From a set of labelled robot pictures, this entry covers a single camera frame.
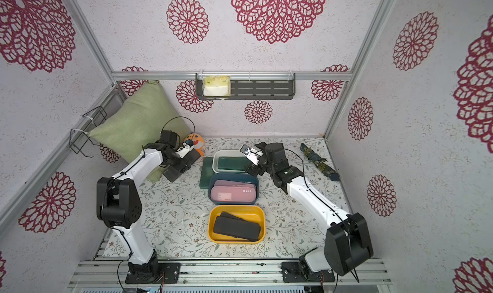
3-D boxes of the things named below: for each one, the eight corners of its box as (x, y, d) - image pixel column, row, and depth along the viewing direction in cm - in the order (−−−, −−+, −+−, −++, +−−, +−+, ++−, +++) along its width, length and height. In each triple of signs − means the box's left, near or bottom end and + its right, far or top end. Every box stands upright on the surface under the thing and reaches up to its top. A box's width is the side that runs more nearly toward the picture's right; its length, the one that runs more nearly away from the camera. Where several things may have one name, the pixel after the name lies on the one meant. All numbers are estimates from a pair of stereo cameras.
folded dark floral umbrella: (335, 183, 102) (338, 179, 99) (296, 150, 117) (298, 145, 114) (341, 178, 104) (344, 174, 101) (303, 146, 119) (304, 141, 116)
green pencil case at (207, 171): (200, 189, 100) (198, 184, 96) (204, 162, 111) (203, 157, 107) (212, 189, 100) (210, 184, 96) (215, 162, 111) (214, 157, 107)
